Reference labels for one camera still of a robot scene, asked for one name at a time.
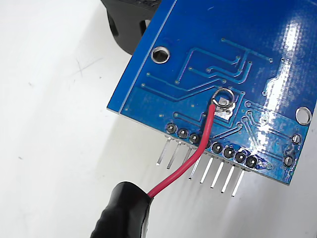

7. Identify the red insulated wire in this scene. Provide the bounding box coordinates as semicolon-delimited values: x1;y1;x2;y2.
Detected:
148;88;235;199

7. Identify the blue printed circuit board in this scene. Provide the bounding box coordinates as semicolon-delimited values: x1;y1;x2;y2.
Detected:
106;0;317;198

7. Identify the black plastic component housing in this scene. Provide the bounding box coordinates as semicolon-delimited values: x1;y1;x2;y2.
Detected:
100;0;178;57

